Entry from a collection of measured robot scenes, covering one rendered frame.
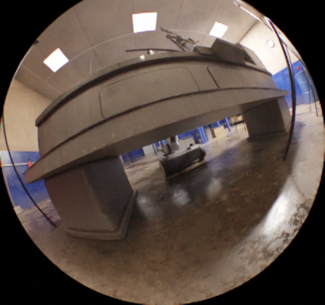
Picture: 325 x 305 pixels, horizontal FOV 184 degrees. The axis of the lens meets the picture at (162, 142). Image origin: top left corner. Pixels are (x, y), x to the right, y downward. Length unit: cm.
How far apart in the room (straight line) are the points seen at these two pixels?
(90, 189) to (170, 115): 43
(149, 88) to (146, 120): 25
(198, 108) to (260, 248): 45
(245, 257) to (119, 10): 343
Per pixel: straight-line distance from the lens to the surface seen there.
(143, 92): 45
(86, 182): 48
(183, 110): 25
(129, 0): 308
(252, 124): 155
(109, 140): 25
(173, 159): 112
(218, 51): 79
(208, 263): 38
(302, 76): 407
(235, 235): 42
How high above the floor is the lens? 36
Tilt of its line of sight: 1 degrees up
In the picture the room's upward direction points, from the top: 20 degrees counter-clockwise
